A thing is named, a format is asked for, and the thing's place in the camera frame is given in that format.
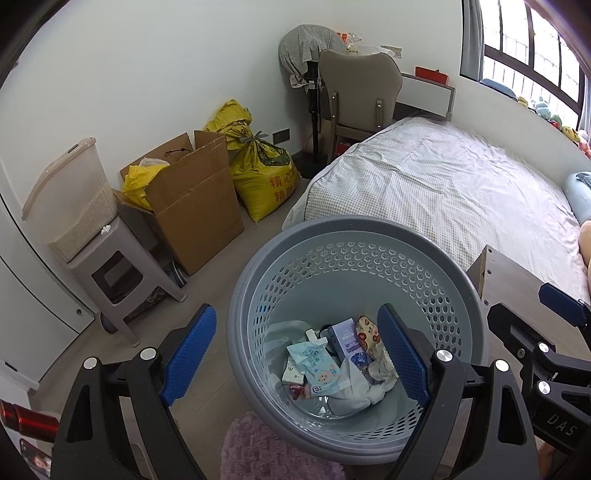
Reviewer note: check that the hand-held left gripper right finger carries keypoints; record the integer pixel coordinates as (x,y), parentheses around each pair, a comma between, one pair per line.
(404,355)

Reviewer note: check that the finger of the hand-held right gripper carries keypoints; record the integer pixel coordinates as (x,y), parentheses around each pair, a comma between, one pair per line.
(512,327)
(565,307)

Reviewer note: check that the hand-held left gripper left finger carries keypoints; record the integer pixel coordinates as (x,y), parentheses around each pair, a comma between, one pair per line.
(189,355)

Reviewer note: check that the beige tissue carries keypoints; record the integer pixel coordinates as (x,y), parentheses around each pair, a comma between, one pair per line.
(383,367)

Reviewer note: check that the red and beige snack wrapper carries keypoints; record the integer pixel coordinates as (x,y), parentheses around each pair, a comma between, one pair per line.
(368,334)

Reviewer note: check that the lavender carton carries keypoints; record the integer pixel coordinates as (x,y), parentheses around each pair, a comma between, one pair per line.
(348,344)

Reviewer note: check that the white wet wipe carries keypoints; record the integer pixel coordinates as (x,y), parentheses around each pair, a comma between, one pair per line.
(355,392)

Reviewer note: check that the light blue wet wipes packet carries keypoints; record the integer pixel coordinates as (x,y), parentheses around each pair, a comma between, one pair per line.
(318,369)

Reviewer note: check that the grey perforated plastic basket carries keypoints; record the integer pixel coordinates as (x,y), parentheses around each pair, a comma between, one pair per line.
(351,277)

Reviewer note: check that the green and white carton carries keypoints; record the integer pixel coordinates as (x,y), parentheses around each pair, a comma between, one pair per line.
(293,371)

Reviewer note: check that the red candy wrapper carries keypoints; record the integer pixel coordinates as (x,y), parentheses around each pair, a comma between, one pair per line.
(296,392)

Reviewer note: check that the beige teddy bear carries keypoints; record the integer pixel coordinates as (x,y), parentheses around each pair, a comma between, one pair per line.
(585,244)

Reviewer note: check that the light blue bolster pillow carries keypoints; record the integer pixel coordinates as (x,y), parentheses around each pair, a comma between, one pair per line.
(577,198)

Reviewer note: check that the purple fluffy rug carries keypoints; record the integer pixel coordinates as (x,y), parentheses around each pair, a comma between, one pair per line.
(268,452)

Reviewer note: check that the grey plastic stool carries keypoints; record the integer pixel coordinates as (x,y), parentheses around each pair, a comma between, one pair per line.
(92,258)

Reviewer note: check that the brown cardboard box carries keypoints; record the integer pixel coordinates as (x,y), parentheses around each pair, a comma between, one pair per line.
(194,217)

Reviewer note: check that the bed with checkered sheet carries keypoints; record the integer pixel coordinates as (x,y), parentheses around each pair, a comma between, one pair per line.
(438,184)

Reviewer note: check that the white cabinet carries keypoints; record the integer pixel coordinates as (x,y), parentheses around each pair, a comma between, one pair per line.
(27,300)

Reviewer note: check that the red glossy object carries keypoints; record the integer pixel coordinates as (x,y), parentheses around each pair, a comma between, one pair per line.
(27,415)

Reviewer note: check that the yellow plastic bag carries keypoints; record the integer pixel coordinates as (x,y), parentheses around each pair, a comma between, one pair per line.
(141,182)

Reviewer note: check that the row of plush toys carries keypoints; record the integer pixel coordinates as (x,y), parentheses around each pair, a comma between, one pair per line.
(554,120)

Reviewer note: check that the translucent beige storage bin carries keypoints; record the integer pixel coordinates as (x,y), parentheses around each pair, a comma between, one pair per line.
(74,203)

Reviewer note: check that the yellow printed sack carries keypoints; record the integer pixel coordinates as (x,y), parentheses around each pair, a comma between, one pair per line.
(265,180)

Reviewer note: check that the blue cushion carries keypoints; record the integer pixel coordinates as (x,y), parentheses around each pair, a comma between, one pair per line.
(497,87)

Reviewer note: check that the yellow plain sack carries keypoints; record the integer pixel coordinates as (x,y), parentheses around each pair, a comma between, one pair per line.
(228,120)

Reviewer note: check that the white and grey desk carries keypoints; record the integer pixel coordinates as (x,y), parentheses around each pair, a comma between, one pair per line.
(429,94)

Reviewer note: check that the red flat box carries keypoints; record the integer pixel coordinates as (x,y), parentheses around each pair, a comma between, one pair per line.
(431,74)

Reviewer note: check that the beige upholstered chair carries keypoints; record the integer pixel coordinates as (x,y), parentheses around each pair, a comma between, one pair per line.
(360,87)

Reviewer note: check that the grey curtain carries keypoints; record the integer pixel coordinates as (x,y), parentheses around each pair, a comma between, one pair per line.
(472,37)

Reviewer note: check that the standing fan with checkered cover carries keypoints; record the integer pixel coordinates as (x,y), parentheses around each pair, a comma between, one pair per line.
(304,46)

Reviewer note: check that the dark wall socket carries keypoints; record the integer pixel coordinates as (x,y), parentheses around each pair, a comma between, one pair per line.
(281,136)

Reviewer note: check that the window with dark frame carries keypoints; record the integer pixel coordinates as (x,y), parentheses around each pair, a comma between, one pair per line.
(535,55)

